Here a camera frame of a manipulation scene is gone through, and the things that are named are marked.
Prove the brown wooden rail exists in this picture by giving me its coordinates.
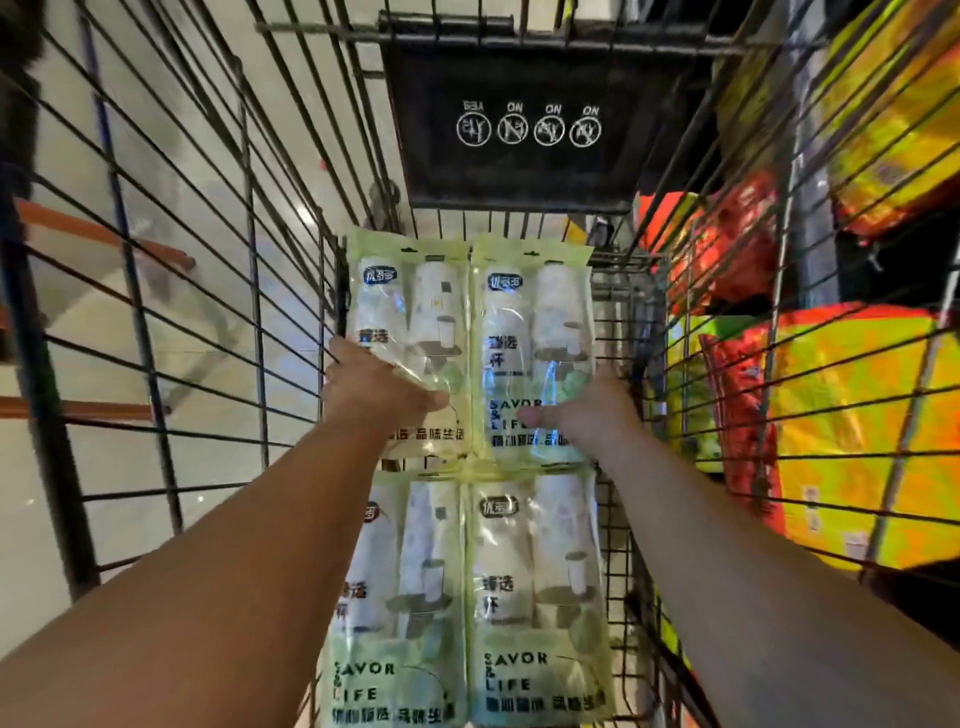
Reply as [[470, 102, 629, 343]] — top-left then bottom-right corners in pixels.
[[0, 396, 172, 423], [13, 198, 198, 273]]

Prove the green yellow packet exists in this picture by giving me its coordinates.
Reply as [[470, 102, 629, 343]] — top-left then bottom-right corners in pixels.
[[651, 315, 762, 475]]

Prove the red orange packet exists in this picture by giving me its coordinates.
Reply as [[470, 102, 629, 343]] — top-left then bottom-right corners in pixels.
[[636, 171, 781, 316]]

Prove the green paper cup packet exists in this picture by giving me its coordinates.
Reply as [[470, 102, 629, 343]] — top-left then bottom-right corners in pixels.
[[465, 465, 618, 728], [468, 232, 599, 468], [318, 468, 471, 728], [343, 227, 476, 461]]

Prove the person's right hand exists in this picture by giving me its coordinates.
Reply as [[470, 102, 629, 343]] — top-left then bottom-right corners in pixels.
[[517, 367, 646, 459]]

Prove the black cart seat flap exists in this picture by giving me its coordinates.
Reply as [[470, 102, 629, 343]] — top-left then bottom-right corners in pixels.
[[378, 28, 711, 216]]

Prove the black wire shopping cart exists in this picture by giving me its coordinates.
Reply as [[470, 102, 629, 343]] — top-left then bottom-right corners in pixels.
[[0, 0, 960, 728]]

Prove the person's left hand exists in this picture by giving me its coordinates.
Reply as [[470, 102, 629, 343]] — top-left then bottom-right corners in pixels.
[[321, 336, 451, 438]]

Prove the person's left forearm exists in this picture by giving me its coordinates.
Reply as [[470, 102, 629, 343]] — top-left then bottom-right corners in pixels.
[[0, 420, 393, 728]]

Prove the person's right forearm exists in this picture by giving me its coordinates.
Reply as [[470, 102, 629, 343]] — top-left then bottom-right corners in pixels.
[[592, 427, 960, 728]]

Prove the large yellow orange packet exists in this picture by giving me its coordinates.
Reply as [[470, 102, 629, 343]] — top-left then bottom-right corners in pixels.
[[701, 302, 960, 573], [821, 0, 960, 237]]

